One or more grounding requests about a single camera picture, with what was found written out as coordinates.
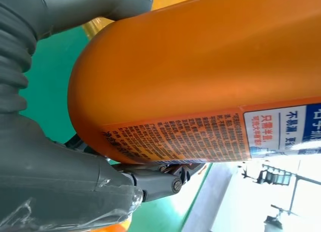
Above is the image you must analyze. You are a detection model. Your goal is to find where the dark metal stand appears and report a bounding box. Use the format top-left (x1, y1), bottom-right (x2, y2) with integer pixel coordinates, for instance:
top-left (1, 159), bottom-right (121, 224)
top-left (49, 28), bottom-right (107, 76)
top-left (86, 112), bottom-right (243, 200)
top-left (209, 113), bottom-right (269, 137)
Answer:
top-left (263, 203), bottom-right (299, 232)
top-left (240, 159), bottom-right (321, 216)

